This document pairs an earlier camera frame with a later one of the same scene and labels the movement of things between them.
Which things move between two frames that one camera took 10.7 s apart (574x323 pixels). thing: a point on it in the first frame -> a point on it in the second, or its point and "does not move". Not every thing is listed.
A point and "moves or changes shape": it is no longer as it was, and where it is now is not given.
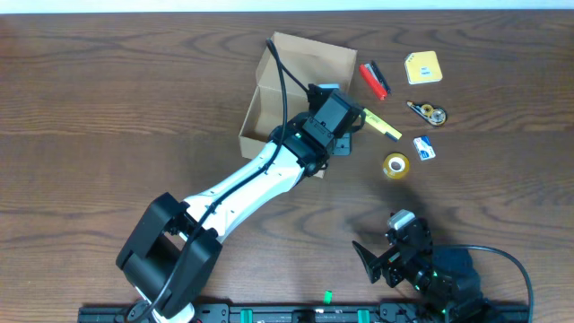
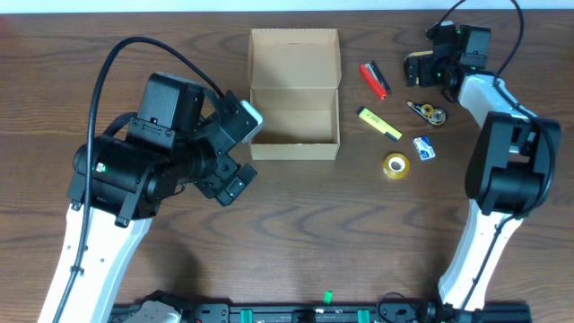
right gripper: [386, 262] -> [421, 72]
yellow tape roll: [395, 165] does not move
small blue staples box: [424, 148] does not move
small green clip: [327, 297] does not move
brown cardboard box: [314, 64] moves or changes shape
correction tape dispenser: [433, 116] does not move
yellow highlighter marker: [381, 126] does not move
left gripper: [342, 146] -> [222, 175]
